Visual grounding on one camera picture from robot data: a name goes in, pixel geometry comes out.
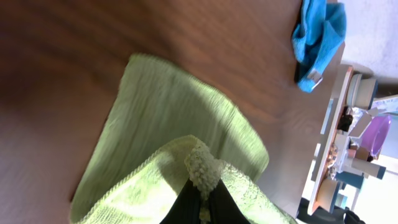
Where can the purple plastic bowl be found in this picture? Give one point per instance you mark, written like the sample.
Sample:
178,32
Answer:
375,134

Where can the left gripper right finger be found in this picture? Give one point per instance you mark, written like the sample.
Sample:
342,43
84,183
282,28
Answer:
223,209

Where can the wooden shelf with clutter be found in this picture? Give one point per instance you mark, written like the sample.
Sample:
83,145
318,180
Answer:
341,159

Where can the green microfiber cloth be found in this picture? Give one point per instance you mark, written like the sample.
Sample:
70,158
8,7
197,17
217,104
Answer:
164,128

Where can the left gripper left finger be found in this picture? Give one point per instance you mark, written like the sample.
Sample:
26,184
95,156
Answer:
186,208

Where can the blue crumpled cloth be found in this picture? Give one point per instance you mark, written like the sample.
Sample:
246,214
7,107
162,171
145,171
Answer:
315,40

